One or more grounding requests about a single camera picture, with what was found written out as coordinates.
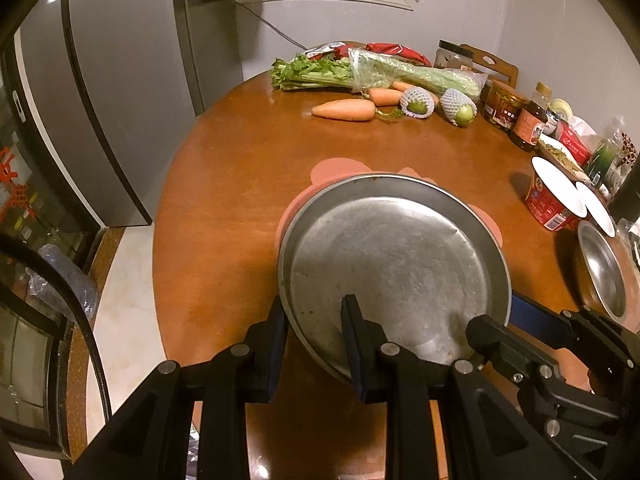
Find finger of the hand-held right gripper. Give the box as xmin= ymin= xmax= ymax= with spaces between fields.
xmin=465 ymin=314 xmax=562 ymax=397
xmin=510 ymin=292 xmax=640 ymax=372

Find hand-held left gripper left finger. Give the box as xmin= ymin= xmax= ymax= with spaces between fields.
xmin=70 ymin=295 xmax=291 ymax=480

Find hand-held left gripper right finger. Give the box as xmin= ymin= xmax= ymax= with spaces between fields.
xmin=340 ymin=294 xmax=566 ymax=480

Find large steel bowl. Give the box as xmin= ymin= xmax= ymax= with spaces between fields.
xmin=576 ymin=220 xmax=628 ymax=320

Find round steel plate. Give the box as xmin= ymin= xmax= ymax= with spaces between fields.
xmin=277 ymin=172 xmax=512 ymax=386

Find pink plate with ears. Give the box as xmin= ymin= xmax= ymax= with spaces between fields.
xmin=274 ymin=158 xmax=503 ymax=251

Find black thermos flask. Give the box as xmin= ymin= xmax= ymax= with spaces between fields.
xmin=607 ymin=160 xmax=640 ymax=221

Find white oblong dish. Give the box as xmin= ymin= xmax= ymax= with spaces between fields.
xmin=536 ymin=137 xmax=593 ymax=186

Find cooked green beans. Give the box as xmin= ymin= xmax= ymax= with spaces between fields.
xmin=542 ymin=142 xmax=586 ymax=173

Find clear bottle green liquid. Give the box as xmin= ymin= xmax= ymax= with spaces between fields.
xmin=587 ymin=116 xmax=626 ymax=186

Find red tissue box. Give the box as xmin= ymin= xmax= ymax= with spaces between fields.
xmin=555 ymin=116 xmax=603 ymax=168

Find dark vinegar bottle red label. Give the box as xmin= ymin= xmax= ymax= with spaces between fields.
xmin=510 ymin=82 xmax=552 ymax=153

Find dried flower bunch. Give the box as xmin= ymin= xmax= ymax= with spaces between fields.
xmin=617 ymin=130 xmax=638 ymax=171

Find pale yellow round container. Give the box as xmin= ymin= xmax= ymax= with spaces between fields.
xmin=548 ymin=99 xmax=576 ymax=122

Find glass chili sauce jar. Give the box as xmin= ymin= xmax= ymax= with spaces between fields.
xmin=482 ymin=79 xmax=528 ymax=132

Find green fruit in foam net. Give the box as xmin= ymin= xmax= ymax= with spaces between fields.
xmin=440 ymin=88 xmax=478 ymax=127
xmin=400 ymin=86 xmax=435 ymax=120

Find clear plastic bag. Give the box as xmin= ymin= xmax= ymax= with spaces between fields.
xmin=27 ymin=244 xmax=98 ymax=321

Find wooden chair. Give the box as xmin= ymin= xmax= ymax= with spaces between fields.
xmin=460 ymin=44 xmax=519 ymax=88

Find glass jar black lid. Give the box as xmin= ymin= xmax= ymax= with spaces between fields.
xmin=434 ymin=40 xmax=474 ymax=70

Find celery bunch in plastic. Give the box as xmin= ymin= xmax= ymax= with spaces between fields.
xmin=271 ymin=47 xmax=488 ymax=98

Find red snack packet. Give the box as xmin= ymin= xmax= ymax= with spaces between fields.
xmin=305 ymin=40 xmax=433 ymax=67

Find glass door cabinet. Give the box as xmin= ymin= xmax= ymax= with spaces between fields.
xmin=0 ymin=35 xmax=108 ymax=461

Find grey refrigerator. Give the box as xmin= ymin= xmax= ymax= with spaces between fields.
xmin=15 ymin=0 xmax=251 ymax=228

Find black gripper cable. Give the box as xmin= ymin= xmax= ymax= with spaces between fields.
xmin=0 ymin=232 xmax=113 ymax=426

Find wall power cable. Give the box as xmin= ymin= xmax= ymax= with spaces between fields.
xmin=235 ymin=0 xmax=311 ymax=51

